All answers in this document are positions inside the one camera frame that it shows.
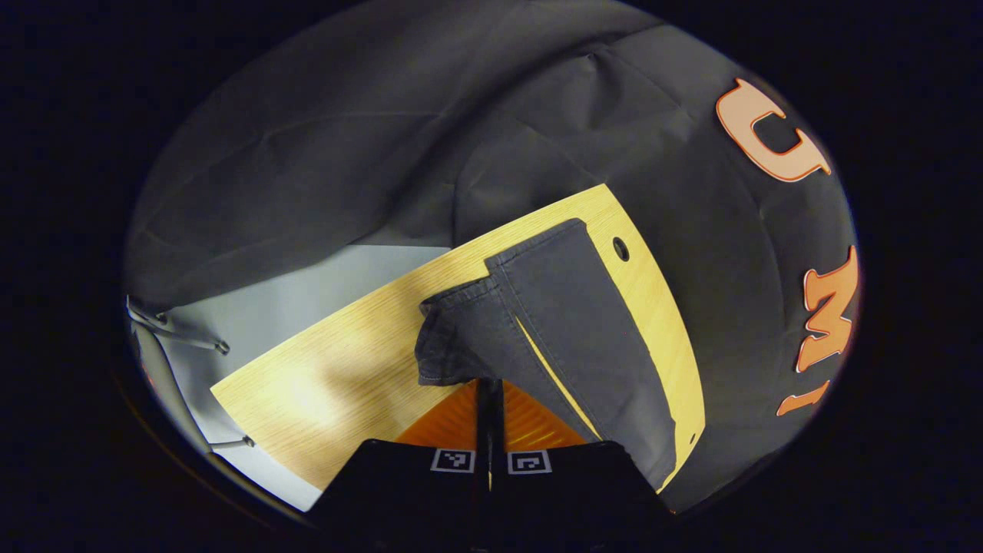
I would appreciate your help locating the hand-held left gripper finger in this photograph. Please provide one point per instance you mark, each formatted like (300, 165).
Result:
(499, 491)
(482, 491)

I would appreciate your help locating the dark grey jeans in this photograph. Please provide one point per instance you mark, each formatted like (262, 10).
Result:
(568, 322)

